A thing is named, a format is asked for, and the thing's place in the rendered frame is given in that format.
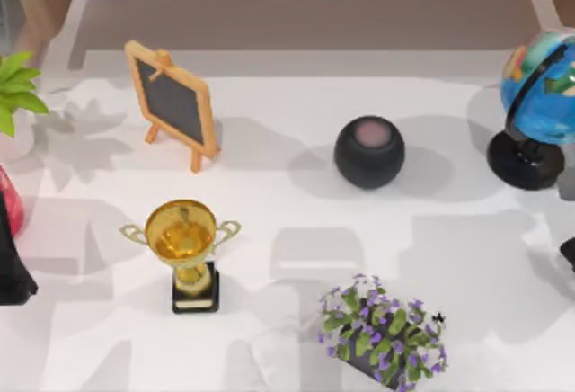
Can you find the round black speaker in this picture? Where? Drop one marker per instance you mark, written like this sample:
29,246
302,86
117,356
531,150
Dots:
369,153

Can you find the gold trophy on black base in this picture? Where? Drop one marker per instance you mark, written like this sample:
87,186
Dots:
183,234

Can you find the wooden framed blackboard easel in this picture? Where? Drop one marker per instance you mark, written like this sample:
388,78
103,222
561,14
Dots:
173,100

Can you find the purple flower plant dark pot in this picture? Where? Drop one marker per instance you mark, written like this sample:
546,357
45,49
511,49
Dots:
382,333

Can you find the blue globe on black stand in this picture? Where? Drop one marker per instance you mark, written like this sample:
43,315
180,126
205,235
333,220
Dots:
541,95

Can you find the red translucent bottle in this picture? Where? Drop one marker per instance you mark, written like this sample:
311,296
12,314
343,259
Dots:
11,203

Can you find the green leafy plant white pot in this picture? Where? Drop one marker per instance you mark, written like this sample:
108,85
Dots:
15,91

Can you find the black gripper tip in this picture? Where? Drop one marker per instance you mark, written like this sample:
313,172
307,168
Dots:
11,261

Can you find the black object at edge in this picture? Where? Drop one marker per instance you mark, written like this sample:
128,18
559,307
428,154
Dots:
568,252

